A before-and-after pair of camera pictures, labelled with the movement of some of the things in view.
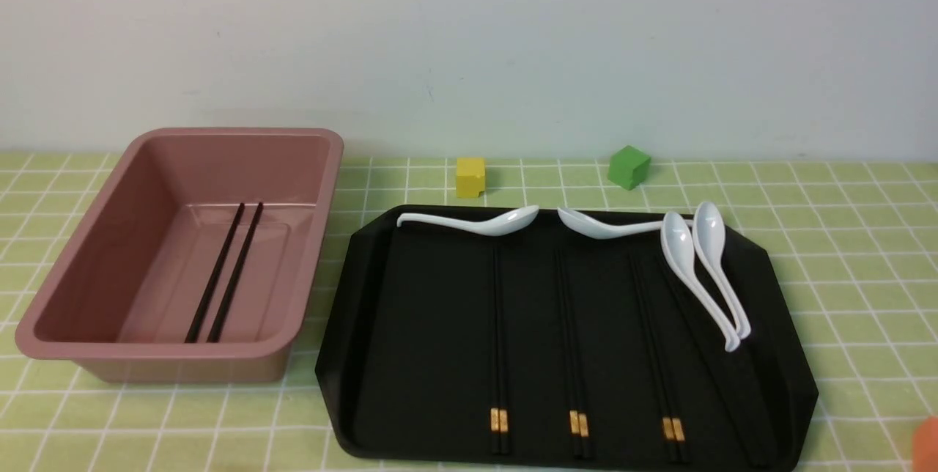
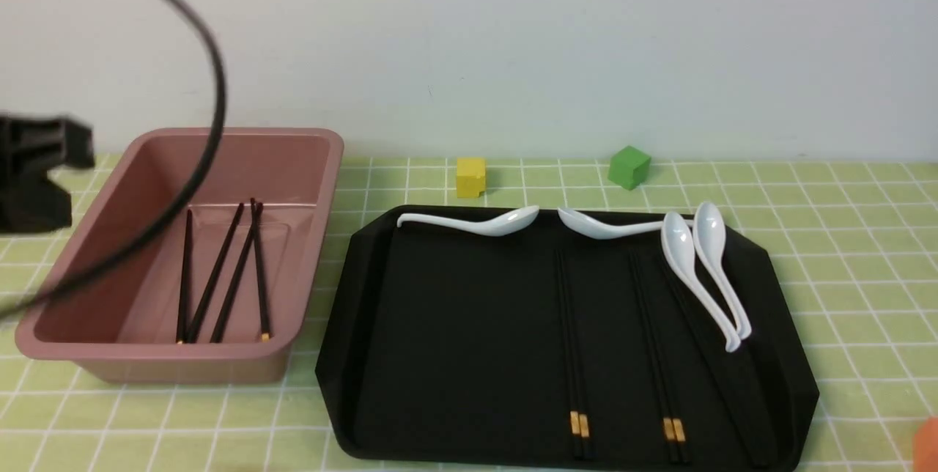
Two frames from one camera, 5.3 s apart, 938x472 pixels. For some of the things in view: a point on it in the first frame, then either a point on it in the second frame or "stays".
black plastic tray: (546, 347) stays
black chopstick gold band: (494, 355) to (185, 281)
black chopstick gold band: (503, 396) to (263, 319)
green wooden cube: (628, 167) stays
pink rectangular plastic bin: (123, 295) stays
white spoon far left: (500, 223) stays
